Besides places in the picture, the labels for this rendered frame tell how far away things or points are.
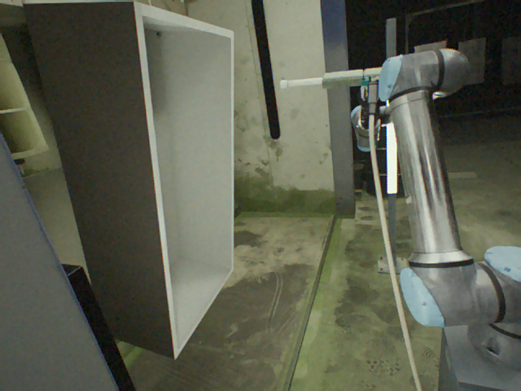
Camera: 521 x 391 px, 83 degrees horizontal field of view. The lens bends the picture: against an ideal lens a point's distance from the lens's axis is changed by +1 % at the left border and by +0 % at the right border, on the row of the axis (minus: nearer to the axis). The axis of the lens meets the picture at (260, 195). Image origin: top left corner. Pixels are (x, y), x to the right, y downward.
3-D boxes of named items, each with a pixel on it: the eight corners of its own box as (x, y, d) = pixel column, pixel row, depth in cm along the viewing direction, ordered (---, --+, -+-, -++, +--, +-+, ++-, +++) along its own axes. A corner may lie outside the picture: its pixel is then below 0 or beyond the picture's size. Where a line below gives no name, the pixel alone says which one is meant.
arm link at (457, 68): (489, 32, 76) (398, 103, 144) (439, 41, 78) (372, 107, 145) (494, 77, 77) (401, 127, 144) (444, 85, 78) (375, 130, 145)
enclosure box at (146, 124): (102, 335, 125) (21, 3, 77) (179, 257, 178) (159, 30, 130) (174, 359, 116) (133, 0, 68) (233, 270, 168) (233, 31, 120)
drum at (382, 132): (361, 186, 383) (358, 116, 352) (408, 181, 374) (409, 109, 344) (372, 203, 328) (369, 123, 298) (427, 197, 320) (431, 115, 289)
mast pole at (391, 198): (388, 267, 220) (386, 19, 164) (388, 264, 224) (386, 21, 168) (396, 268, 218) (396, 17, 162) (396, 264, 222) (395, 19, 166)
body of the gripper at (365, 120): (380, 109, 112) (378, 129, 122) (381, 93, 116) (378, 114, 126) (360, 109, 115) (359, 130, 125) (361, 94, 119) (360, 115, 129)
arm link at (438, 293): (505, 333, 68) (444, 35, 77) (425, 337, 70) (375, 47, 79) (467, 314, 83) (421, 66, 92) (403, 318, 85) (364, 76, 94)
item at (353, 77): (408, 118, 102) (407, 70, 111) (410, 109, 98) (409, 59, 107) (275, 125, 119) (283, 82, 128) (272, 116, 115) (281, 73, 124)
